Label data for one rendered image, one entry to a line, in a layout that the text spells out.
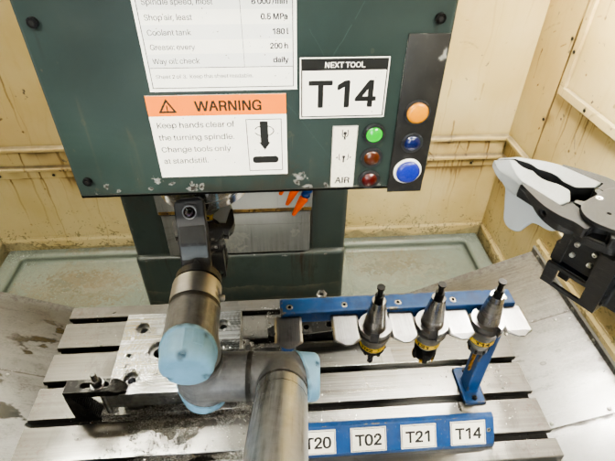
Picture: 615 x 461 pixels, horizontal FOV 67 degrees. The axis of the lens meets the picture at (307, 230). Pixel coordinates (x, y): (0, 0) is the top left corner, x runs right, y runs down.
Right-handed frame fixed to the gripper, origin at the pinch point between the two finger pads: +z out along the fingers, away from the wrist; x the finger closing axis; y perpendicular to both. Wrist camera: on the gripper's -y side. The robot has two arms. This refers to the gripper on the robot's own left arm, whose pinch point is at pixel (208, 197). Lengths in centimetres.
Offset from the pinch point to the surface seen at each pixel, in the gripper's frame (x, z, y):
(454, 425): 49, -24, 46
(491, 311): 52, -18, 15
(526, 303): 91, 22, 61
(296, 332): 15.5, -16.4, 20.1
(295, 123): 15.2, -21.1, -25.8
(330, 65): 19.1, -21.1, -32.5
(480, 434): 55, -25, 48
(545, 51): 100, 74, 1
